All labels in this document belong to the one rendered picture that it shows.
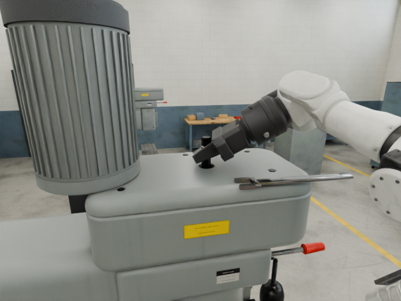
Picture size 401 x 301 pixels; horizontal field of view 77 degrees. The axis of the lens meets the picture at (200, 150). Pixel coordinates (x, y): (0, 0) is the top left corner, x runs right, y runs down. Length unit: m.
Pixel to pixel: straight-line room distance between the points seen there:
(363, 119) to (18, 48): 0.54
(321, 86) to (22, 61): 0.49
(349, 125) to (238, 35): 7.15
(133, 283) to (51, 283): 0.15
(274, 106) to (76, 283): 0.52
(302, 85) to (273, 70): 7.42
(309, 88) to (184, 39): 6.72
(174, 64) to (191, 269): 6.69
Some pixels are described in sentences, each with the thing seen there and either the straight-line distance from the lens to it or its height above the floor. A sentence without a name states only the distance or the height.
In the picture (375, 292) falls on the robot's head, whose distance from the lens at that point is 0.77.
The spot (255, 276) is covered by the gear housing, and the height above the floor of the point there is 1.67.
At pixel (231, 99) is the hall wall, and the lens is 7.49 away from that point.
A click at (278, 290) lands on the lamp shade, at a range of 0.87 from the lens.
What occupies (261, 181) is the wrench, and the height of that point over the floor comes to 1.90.
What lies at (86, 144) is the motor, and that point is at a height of 1.98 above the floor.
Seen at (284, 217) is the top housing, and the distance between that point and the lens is 0.56.
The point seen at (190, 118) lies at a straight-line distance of 6.73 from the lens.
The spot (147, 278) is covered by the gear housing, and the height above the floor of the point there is 1.71.
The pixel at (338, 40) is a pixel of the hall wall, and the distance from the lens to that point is 9.11.
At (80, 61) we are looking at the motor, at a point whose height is 2.11.
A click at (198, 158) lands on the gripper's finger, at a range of 0.56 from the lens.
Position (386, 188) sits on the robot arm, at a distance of 0.42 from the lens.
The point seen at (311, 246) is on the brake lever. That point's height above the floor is 1.71.
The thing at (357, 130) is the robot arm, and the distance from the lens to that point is 0.46.
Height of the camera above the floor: 2.10
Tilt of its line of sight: 17 degrees down
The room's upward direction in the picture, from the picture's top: straight up
